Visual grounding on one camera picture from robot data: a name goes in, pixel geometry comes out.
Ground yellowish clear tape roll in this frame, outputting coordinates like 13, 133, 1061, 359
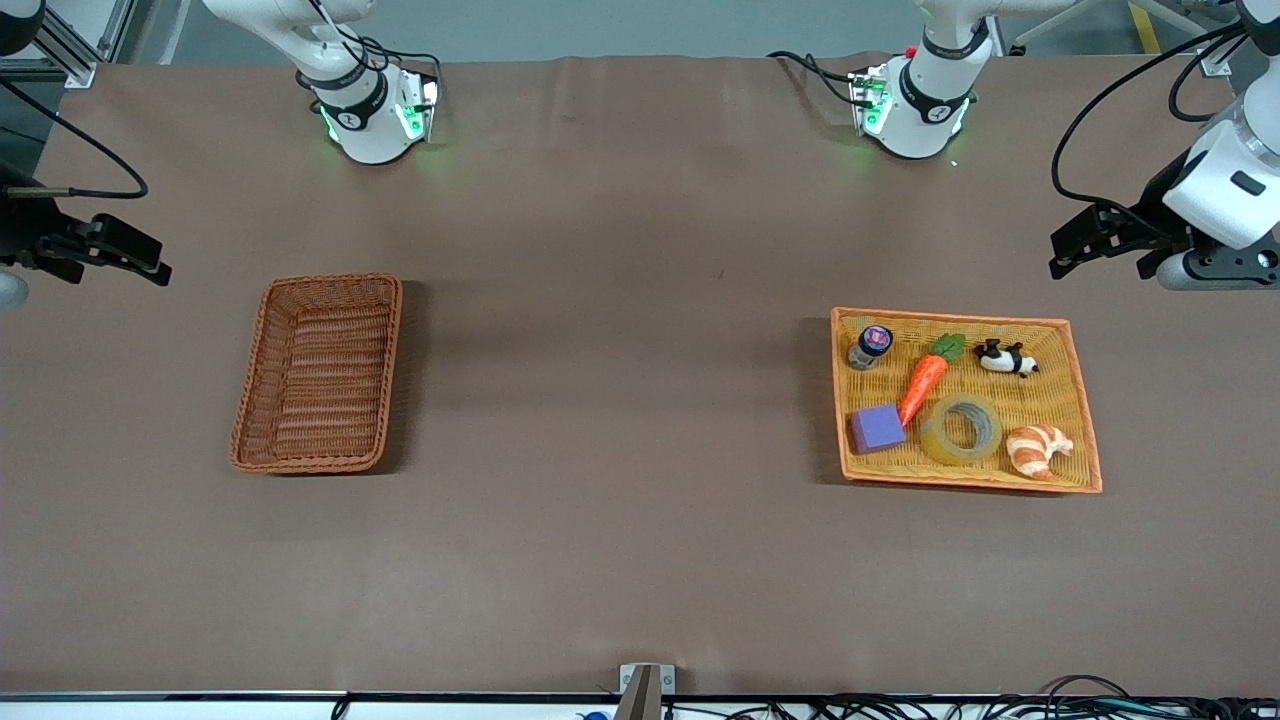
919, 392, 1005, 467

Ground orange flat wicker basket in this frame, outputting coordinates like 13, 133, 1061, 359
829, 306, 1104, 496

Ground brown wicker basket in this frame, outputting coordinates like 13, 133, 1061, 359
229, 272, 404, 476

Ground black white panda toy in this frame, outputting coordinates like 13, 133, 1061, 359
974, 338, 1040, 379

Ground toy croissant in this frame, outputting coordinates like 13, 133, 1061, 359
1005, 423, 1076, 483

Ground orange toy carrot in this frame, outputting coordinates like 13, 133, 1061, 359
897, 332, 968, 430

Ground small spice jar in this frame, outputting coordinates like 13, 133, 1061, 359
847, 324, 894, 372

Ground purple foam cube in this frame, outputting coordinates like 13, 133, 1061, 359
849, 402, 909, 457

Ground brown table cover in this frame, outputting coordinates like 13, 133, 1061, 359
0, 52, 1280, 698

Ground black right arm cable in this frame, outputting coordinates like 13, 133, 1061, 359
0, 76, 151, 199

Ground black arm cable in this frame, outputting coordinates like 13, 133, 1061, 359
0, 76, 151, 199
1050, 20, 1251, 241

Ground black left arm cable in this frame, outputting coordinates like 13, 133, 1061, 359
1050, 20, 1251, 241

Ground aluminium frame post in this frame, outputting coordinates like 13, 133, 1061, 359
28, 0, 136, 91
1140, 0, 1236, 79

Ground black left base cable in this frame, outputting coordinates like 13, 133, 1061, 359
767, 49, 865, 107

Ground black base cable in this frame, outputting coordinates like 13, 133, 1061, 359
767, 49, 865, 107
308, 0, 444, 83

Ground black right base cable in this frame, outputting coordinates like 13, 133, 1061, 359
308, 0, 444, 83

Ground white table edge rail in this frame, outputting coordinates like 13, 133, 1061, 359
0, 689, 1280, 720

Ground black cable bundle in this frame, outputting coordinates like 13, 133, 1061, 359
668, 674, 1280, 720

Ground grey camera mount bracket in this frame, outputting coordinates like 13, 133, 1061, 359
617, 662, 678, 720

